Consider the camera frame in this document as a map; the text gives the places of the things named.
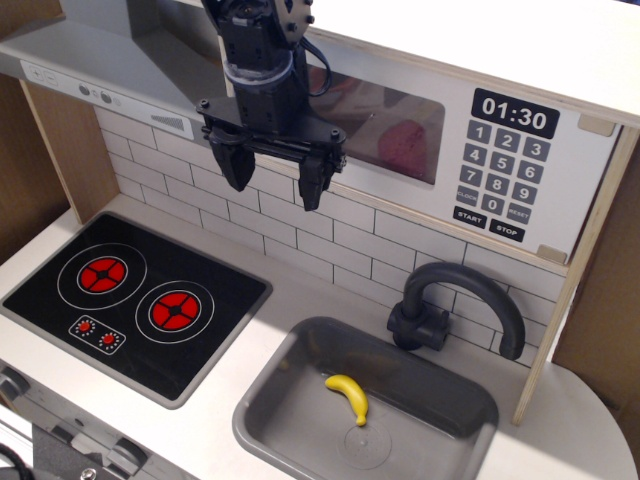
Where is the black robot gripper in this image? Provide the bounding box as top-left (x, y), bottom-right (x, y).
top-left (196, 59), bottom-right (346, 211)

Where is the white toy microwave door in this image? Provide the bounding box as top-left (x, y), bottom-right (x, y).
top-left (309, 33), bottom-right (620, 264)

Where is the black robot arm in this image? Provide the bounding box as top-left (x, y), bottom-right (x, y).
top-left (197, 1), bottom-right (346, 211)

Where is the red toy item in microwave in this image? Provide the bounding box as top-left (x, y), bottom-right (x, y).
top-left (377, 120), bottom-right (427, 178)

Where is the white wooden microwave cabinet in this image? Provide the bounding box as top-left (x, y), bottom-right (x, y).
top-left (214, 0), bottom-right (640, 426)

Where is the grey range hood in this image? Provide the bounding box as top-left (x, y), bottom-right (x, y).
top-left (1, 1), bottom-right (227, 144)

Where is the black toy stove top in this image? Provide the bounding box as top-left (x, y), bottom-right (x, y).
top-left (1, 213), bottom-right (272, 409)

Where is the dark grey toy faucet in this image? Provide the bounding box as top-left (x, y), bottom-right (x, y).
top-left (386, 261), bottom-right (526, 361)

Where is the yellow toy banana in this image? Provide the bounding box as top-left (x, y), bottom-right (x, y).
top-left (325, 374), bottom-right (369, 427)

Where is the grey toy sink basin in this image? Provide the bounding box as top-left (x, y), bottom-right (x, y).
top-left (233, 317), bottom-right (499, 479)

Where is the grey toy oven front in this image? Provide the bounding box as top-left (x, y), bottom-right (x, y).
top-left (1, 363), bottom-right (193, 479)

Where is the black cable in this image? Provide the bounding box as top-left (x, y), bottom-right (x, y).
top-left (299, 35), bottom-right (333, 98)

